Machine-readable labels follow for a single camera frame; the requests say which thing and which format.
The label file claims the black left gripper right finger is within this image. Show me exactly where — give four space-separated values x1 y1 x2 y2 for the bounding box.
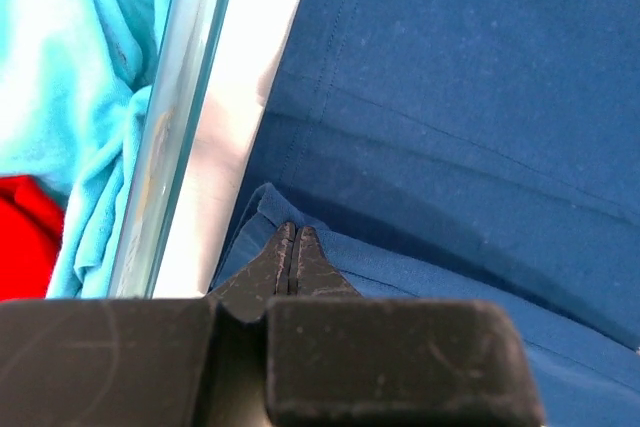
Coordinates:
294 226 361 297

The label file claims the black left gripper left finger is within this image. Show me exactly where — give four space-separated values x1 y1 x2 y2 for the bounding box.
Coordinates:
208 222 296 322

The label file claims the dark blue t shirt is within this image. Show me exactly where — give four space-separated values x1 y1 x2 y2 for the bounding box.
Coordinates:
214 0 639 426

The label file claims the red t shirt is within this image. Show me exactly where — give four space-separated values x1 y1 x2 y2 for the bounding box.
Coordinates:
0 176 64 301

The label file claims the teal plastic tray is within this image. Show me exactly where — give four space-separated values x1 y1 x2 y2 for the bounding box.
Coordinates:
108 0 229 298

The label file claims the light blue t shirt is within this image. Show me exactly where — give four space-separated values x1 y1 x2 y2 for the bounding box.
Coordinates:
1 0 170 298

